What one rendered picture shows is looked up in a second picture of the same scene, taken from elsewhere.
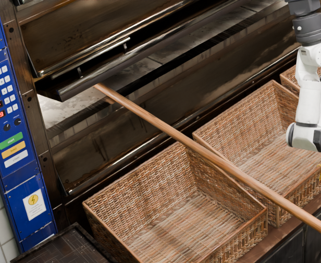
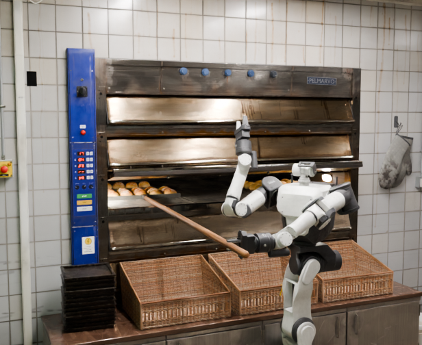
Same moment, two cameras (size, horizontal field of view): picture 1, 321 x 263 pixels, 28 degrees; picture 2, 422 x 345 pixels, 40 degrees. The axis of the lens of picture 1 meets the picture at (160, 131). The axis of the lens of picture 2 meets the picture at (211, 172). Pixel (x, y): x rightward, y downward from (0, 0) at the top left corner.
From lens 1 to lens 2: 1.94 m
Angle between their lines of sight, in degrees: 34
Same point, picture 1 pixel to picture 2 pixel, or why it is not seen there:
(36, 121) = (103, 195)
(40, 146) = (102, 211)
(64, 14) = (135, 142)
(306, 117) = (230, 192)
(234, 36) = not seen: hidden behind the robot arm
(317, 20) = (244, 141)
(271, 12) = not seen: hidden behind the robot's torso
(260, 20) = not seen: hidden behind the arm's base
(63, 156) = (116, 227)
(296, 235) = (253, 327)
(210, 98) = (226, 236)
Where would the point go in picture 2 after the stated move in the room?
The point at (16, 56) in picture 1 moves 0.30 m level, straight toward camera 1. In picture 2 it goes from (101, 152) to (88, 155)
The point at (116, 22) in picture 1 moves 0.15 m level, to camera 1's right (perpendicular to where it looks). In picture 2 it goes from (164, 157) to (187, 157)
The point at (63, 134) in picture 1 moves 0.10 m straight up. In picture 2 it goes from (118, 211) to (118, 196)
